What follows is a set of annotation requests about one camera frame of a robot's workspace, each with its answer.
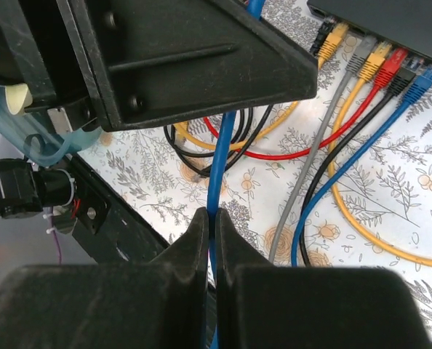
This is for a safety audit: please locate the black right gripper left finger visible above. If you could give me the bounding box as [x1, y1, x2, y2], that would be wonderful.
[0, 208, 209, 348]

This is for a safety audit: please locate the grey ethernet cable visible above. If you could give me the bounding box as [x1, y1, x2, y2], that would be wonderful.
[268, 36, 377, 262]

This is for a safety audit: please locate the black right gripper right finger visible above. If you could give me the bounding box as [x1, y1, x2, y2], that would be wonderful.
[215, 209, 431, 348]

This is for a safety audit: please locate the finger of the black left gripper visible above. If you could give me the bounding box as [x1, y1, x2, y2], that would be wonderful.
[57, 1, 318, 132]

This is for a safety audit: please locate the teal scalloped plate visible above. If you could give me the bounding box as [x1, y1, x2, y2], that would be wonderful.
[0, 86, 102, 167]

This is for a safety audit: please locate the yellow ethernet cable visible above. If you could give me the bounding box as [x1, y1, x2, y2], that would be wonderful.
[327, 41, 432, 270]
[174, 22, 349, 151]

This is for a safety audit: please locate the red ethernet cable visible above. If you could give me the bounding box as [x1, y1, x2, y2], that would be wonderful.
[203, 49, 409, 161]

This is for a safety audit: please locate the dark grey network switch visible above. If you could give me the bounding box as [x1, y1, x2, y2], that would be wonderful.
[307, 0, 432, 61]

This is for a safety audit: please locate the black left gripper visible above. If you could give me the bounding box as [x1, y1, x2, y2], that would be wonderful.
[0, 1, 103, 132]

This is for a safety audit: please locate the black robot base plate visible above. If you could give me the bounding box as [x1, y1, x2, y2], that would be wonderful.
[60, 156, 169, 263]

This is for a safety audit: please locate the floral patterned tablecloth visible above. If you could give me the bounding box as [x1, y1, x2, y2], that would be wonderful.
[77, 0, 432, 345]

